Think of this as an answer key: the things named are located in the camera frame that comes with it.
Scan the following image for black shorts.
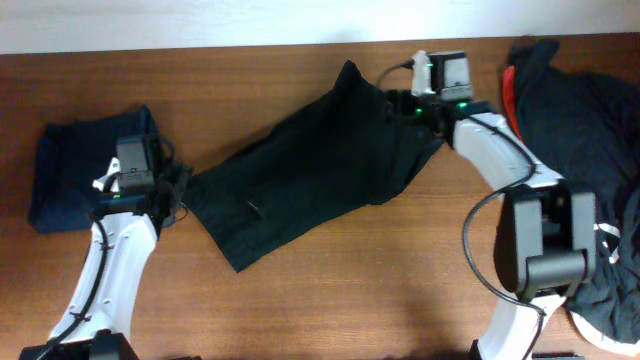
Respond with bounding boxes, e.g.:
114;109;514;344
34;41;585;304
183;61;443;272

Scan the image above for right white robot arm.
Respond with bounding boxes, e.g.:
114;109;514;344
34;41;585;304
387;50;596;360

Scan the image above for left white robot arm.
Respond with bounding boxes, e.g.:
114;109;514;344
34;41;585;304
20;135;193;360

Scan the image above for dark navy clothes pile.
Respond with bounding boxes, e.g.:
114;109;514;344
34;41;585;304
507;38;640;344

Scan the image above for red garment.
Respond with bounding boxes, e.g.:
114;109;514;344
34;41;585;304
501;65;522;140

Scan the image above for folded navy blue garment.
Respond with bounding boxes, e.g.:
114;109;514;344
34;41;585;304
28;105;158;234

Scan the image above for white patterned garment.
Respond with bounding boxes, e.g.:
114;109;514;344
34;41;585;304
567;223;639;356

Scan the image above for right black cable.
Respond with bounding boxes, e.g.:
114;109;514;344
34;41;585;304
374;59;549;360

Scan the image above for black cable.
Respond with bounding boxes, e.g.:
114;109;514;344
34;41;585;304
34;214;111;360
374;59;549;360

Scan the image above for left black cable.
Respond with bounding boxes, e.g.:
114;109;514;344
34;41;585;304
34;214;111;360

